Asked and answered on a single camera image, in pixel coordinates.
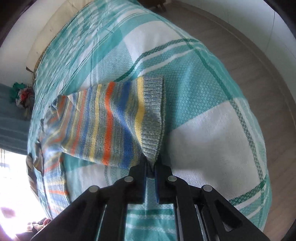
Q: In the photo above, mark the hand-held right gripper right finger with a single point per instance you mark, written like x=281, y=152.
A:
x=157, y=185

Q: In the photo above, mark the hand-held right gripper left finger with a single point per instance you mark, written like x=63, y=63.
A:
x=144, y=185

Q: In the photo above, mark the striped knit sweater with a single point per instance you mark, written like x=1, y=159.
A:
x=111, y=125

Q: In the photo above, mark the pile of colourful clothes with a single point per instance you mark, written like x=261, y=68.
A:
x=22, y=95

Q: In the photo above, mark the teal plaid blanket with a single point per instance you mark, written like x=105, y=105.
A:
x=208, y=97

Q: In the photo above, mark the small grey cloth item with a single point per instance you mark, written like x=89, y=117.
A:
x=34, y=162

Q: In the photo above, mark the grey-blue curtain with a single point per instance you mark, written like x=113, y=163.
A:
x=12, y=129

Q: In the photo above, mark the dark wooden furniture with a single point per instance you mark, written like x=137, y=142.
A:
x=159, y=5

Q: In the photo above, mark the cream headboard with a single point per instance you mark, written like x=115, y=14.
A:
x=53, y=27

